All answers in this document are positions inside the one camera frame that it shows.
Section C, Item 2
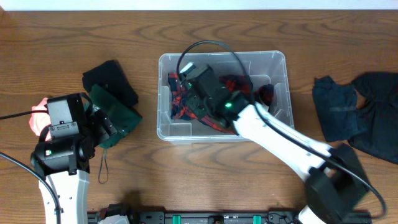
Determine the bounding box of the red navy plaid shirt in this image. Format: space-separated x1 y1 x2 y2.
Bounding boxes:
168 72 274 134

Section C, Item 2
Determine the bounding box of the black garment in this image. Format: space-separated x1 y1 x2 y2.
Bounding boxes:
82 60 139 108
348 72 397 164

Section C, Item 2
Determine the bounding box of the clear plastic storage bin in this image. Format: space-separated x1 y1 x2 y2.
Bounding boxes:
157 50 294 144

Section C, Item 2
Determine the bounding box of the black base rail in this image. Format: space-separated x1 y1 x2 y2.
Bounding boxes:
87 202 373 224

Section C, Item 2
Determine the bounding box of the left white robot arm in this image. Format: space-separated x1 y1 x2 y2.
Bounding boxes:
29 101 116 223

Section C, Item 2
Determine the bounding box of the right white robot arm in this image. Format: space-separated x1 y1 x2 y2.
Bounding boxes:
178 63 371 223

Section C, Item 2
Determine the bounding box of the dark green taped garment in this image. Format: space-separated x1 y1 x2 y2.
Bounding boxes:
83 84 143 184

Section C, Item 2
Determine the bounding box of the pink satin garment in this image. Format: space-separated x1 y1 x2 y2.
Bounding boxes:
29 98 51 136

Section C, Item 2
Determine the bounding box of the dark navy garment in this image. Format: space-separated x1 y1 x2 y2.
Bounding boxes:
312 76 361 142

